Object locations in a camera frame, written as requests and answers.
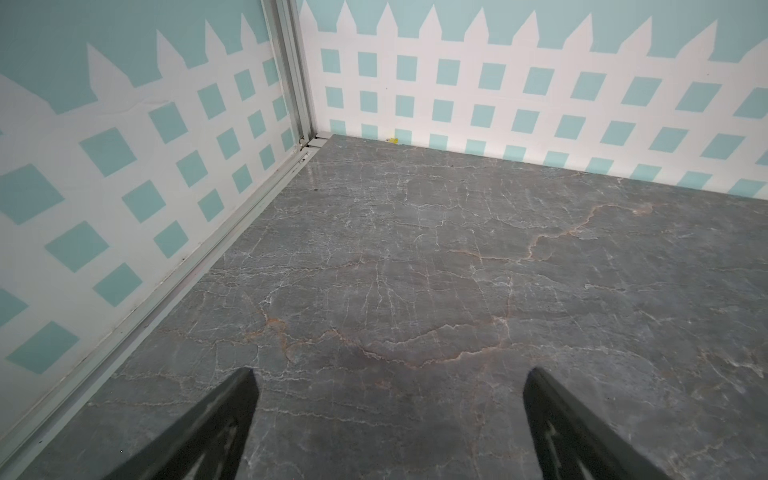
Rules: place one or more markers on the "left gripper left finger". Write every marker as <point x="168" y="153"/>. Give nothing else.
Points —
<point x="208" y="440"/>

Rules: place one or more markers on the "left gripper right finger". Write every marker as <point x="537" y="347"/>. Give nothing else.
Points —
<point x="571" y="442"/>

